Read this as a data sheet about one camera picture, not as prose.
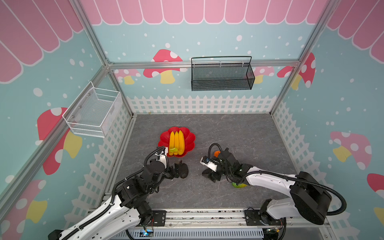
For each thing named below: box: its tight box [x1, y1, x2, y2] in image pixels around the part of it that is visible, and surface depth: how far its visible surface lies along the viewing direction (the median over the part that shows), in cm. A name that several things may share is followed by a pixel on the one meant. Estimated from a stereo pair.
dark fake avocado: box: [179, 163, 189, 179], surface depth 88 cm
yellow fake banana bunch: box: [169, 130, 185, 156], surface depth 102 cm
